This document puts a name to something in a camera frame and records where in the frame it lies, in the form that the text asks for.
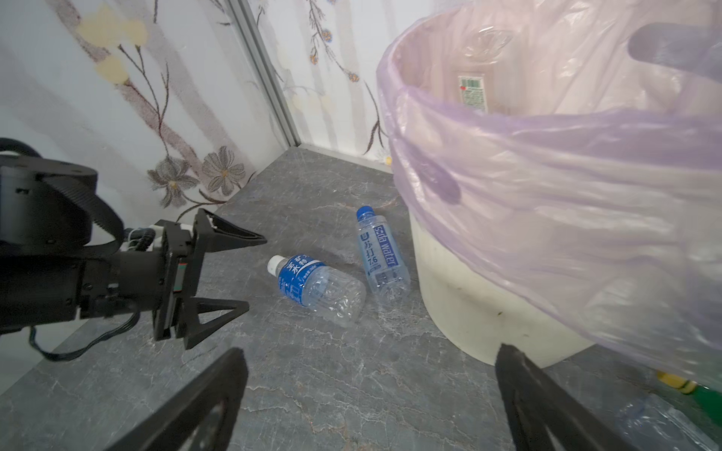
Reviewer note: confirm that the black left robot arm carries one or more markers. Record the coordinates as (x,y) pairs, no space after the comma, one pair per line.
(66,255)

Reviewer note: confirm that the clear crushed bottle white cap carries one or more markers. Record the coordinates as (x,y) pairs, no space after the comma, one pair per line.
(653,424)

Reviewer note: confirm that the pink bin liner bag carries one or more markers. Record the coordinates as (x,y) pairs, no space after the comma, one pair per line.
(599,200)

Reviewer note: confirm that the blue label bottle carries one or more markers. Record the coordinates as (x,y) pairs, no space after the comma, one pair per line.
(310,283)

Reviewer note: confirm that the blue cap bottle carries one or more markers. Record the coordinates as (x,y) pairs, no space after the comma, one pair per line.
(385,270)

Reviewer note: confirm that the cream plastic waste bin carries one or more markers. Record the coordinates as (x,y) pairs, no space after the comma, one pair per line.
(479,317)

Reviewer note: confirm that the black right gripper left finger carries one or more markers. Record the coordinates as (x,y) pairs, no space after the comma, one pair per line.
(202,416)

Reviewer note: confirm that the square clear bottle green label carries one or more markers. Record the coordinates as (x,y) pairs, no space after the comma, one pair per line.
(486,72)

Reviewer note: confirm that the green bottle yellow cap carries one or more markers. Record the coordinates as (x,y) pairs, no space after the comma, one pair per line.
(708,399)

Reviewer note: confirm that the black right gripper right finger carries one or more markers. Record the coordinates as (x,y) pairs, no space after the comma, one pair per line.
(538,410)

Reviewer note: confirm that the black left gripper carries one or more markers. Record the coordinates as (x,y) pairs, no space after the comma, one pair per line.
(157,270)

